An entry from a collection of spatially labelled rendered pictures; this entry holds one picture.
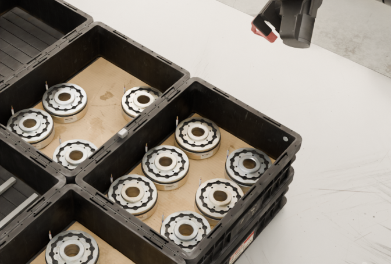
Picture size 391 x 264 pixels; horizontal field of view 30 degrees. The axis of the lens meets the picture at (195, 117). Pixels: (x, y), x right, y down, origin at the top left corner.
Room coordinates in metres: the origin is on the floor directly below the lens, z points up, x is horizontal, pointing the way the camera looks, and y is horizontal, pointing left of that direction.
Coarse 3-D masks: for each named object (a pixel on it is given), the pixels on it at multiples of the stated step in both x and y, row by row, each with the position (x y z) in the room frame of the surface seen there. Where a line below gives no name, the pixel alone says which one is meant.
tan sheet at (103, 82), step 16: (96, 64) 1.33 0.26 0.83; (112, 64) 1.33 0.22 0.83; (80, 80) 1.27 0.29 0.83; (96, 80) 1.27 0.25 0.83; (112, 80) 1.27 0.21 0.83; (128, 80) 1.28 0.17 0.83; (96, 96) 1.22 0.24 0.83; (112, 96) 1.22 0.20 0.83; (96, 112) 1.16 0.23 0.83; (112, 112) 1.17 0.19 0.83; (64, 128) 1.11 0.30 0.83; (80, 128) 1.11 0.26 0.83; (96, 128) 1.11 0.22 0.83; (112, 128) 1.12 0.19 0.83; (48, 144) 1.06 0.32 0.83; (96, 144) 1.07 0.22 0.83
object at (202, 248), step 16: (192, 80) 1.19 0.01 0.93; (176, 96) 1.14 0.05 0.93; (224, 96) 1.15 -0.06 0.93; (160, 112) 1.09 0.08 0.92; (256, 112) 1.11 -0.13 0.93; (288, 128) 1.07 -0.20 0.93; (112, 144) 0.98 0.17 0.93; (96, 160) 0.94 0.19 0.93; (288, 160) 0.99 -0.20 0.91; (80, 176) 0.89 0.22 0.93; (272, 176) 0.94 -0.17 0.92; (96, 192) 0.86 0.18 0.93; (256, 192) 0.89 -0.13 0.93; (112, 208) 0.82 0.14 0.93; (240, 208) 0.85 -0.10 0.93; (144, 224) 0.79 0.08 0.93; (224, 224) 0.80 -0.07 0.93; (160, 240) 0.76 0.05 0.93; (208, 240) 0.77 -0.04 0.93; (192, 256) 0.73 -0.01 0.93
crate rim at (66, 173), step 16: (80, 32) 1.33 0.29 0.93; (112, 32) 1.34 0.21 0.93; (64, 48) 1.27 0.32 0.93; (144, 48) 1.29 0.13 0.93; (16, 80) 1.15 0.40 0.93; (160, 96) 1.13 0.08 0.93; (144, 112) 1.08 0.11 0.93; (0, 128) 1.01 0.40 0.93; (128, 128) 1.03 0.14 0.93; (48, 160) 0.93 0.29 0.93
